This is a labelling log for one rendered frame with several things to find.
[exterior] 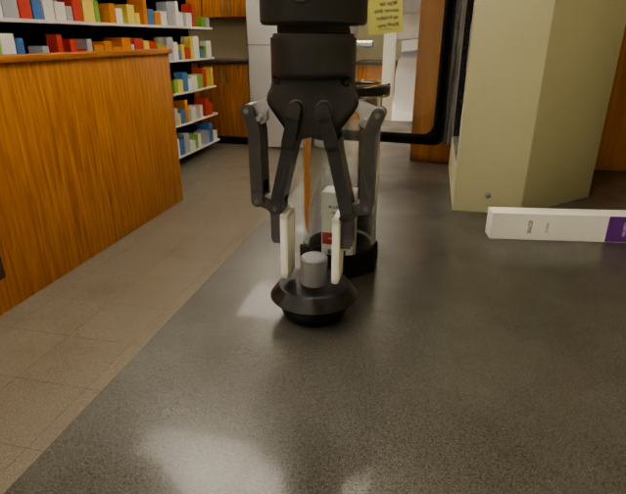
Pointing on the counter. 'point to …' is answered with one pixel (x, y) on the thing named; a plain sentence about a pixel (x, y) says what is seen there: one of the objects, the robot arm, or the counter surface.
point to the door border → (438, 85)
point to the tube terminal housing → (534, 101)
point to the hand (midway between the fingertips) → (313, 246)
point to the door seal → (440, 87)
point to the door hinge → (455, 71)
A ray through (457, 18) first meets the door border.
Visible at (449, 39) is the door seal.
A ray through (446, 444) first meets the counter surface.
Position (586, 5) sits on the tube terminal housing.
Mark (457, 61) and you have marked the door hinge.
